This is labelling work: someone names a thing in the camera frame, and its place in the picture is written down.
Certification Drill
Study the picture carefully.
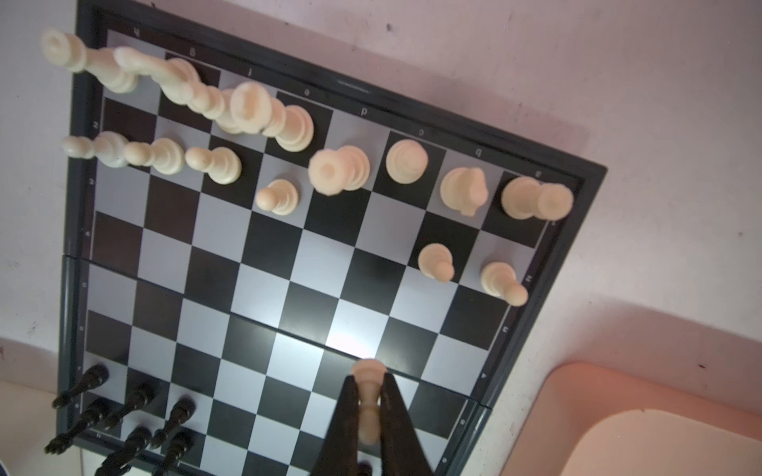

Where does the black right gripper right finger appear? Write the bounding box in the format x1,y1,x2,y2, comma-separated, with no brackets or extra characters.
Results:
380,373,434,476

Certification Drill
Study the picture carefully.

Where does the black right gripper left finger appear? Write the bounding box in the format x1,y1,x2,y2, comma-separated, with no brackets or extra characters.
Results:
311,375,359,476

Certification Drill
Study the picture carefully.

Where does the white chess pawn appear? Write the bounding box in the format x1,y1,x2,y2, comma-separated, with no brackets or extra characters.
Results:
61,131,128,169

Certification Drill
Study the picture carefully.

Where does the white chess knight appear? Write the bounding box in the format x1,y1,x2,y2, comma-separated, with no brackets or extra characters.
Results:
114,47,206,105

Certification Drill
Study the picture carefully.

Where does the white chess rook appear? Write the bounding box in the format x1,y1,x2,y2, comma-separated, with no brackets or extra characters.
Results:
40,28,139,93

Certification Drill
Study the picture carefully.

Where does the pink plastic tray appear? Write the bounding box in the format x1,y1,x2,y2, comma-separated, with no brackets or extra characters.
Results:
502,363,761,475

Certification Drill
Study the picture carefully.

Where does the black and grey chessboard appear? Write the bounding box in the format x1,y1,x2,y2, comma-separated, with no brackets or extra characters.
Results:
56,1,606,475

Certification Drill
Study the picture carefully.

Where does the white plastic tray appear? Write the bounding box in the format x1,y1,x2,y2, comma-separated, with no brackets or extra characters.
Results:
1,382,83,475

